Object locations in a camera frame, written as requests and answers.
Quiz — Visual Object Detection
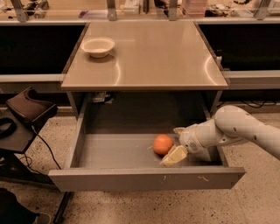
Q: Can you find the right grey shelf rail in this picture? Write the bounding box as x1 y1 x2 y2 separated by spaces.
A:
222 70 280 90

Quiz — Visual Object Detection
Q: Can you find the orange fruit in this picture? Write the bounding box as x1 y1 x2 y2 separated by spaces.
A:
153 134 173 156

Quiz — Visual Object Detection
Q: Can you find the black power cable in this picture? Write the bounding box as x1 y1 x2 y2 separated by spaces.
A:
18 125 62 176

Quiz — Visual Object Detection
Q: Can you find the black headset on stand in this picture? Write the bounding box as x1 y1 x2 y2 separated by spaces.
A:
6 87 58 130

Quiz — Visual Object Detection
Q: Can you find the left grey shelf rail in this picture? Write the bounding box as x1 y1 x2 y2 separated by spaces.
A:
0 74 62 94

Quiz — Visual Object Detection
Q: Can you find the grey open top drawer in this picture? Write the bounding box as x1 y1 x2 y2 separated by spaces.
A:
49 101 245 192

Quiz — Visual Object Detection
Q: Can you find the white paper bowl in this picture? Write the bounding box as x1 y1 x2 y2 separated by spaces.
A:
80 38 115 58

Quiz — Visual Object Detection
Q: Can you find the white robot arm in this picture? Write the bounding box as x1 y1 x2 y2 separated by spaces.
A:
160 105 280 166

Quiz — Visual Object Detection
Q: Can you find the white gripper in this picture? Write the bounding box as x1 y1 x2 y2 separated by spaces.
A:
160 124 204 166

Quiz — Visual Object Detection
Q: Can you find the steel counter cabinet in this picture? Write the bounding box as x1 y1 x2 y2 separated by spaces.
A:
59 20 229 117

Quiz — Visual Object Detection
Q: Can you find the grey shelf rail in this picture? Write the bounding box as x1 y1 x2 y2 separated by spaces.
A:
0 74 62 94
222 70 280 90

